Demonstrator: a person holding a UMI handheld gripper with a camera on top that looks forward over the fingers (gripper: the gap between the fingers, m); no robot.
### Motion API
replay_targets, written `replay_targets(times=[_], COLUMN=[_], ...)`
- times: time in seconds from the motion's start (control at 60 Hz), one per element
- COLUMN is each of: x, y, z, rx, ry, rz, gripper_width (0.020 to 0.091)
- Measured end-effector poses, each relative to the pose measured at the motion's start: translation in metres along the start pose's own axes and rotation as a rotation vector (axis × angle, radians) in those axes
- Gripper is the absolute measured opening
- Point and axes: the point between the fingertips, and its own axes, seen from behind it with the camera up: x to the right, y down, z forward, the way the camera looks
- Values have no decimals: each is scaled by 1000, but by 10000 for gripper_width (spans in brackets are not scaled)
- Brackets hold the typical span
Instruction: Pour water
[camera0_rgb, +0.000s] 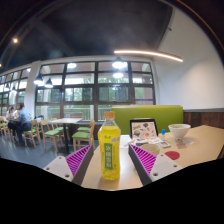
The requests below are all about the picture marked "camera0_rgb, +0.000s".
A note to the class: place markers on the white ceramic mug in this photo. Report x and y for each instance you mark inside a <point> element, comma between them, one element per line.
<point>151,147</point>

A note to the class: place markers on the long linear ceiling light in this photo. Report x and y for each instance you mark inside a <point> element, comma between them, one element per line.
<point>150,53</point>

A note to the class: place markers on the white paper sheets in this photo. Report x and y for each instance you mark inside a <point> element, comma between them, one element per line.
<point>125,141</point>

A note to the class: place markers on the wooden chairs with green seats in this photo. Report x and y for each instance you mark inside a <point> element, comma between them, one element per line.
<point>51,133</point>

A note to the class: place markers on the flat round red coaster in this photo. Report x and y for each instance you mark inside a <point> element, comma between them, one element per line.
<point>172,155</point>

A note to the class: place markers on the person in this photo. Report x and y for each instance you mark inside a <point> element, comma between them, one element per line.
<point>10,114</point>
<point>24,117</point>

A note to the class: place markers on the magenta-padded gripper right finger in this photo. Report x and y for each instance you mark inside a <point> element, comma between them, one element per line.
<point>145,159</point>

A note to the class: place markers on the dark-framed window wall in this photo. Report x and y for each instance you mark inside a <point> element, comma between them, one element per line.
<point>80,95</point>

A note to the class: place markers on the small blue-capped bottle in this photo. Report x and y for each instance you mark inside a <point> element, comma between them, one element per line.
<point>163,134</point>

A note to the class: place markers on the light wooden dining table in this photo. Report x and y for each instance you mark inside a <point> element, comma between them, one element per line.
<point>66,120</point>

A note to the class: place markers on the yellow drink bottle orange cap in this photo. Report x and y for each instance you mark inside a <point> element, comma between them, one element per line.
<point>109,150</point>

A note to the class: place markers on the green booth backrest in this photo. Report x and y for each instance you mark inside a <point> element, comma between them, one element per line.
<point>146,114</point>

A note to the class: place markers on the small grey flat device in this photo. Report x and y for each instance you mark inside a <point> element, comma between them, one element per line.
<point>164,144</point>

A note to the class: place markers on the round pendant lamps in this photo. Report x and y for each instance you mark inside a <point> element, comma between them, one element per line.
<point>119,63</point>

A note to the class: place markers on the black-framed picture tablet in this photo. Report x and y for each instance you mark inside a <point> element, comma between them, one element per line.
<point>144,129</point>

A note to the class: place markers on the white ceramic bowl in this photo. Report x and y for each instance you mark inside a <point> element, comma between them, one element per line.
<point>179,130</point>

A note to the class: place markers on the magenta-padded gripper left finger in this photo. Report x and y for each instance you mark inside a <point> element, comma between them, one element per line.
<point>76,160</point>

